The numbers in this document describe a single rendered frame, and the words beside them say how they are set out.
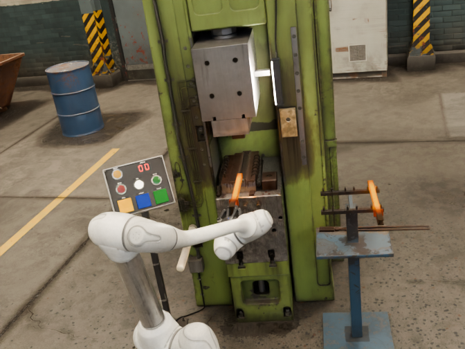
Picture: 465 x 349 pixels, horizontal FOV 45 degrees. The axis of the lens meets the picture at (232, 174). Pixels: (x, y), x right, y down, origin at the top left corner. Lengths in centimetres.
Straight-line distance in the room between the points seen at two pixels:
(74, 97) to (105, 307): 396
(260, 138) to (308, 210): 57
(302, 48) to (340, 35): 524
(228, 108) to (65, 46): 772
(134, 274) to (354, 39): 656
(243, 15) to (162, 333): 166
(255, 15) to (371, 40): 535
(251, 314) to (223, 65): 159
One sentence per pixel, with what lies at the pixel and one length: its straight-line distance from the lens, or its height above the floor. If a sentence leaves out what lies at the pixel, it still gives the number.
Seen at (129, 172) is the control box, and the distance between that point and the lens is 313.
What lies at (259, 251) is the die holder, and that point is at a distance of 334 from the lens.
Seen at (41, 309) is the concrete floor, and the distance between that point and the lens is 433.
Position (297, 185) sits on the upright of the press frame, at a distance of 334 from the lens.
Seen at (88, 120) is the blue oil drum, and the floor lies 19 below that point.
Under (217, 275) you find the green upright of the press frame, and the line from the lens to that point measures 372.
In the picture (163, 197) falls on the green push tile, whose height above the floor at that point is 100.
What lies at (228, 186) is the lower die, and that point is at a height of 96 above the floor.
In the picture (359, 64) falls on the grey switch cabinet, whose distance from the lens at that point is 838.
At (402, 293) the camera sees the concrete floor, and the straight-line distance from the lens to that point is 388.
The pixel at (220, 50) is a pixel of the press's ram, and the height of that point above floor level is 174.
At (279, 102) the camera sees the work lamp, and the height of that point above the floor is 140.
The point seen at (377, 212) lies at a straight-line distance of 284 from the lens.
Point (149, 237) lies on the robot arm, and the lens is 194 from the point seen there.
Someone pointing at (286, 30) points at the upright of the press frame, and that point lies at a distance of 305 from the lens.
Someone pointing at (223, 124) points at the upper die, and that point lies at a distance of 306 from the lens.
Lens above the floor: 235
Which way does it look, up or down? 24 degrees down
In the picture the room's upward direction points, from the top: 8 degrees counter-clockwise
